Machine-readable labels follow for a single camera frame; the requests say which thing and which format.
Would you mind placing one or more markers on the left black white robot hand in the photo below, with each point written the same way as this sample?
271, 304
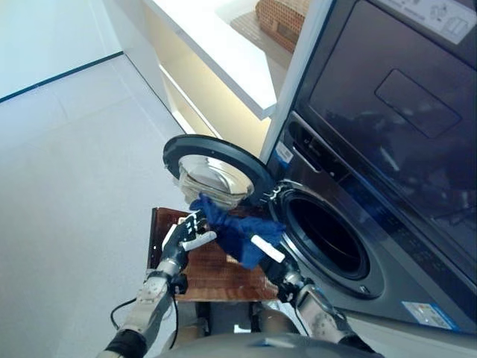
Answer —
179, 242

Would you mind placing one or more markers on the long white dryer label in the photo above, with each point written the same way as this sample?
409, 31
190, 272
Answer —
432, 16

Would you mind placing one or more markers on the round glass washer door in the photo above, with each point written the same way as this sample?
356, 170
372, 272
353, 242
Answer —
223, 153

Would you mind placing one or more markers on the white counter cabinet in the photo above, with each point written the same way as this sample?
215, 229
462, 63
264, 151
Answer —
208, 56

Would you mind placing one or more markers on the brown wicker storage basket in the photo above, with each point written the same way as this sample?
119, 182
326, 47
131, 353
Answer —
283, 18

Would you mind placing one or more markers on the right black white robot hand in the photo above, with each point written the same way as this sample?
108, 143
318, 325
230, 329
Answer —
277, 270

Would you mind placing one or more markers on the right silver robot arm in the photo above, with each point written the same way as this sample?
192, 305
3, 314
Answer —
324, 317

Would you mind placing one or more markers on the silver robot leg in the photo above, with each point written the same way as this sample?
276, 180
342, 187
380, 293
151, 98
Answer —
192, 332
274, 320

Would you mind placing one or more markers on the white blue info sticker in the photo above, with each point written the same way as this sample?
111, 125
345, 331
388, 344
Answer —
428, 315

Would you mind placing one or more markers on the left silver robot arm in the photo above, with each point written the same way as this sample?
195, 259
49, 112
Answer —
149, 313

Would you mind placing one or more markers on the navy blue garment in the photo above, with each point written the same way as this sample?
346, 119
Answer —
238, 235

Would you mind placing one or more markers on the square wicker laundry basket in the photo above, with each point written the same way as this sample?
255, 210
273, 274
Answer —
220, 276

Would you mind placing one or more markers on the right silver robot leg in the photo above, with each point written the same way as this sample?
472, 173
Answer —
274, 320

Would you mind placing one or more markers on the silver robot torso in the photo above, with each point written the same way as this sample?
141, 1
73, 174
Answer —
268, 347

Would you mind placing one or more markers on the left silver robot leg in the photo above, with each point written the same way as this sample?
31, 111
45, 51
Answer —
192, 332

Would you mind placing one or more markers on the blue white barcode sticker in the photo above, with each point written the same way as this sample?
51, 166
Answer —
284, 156

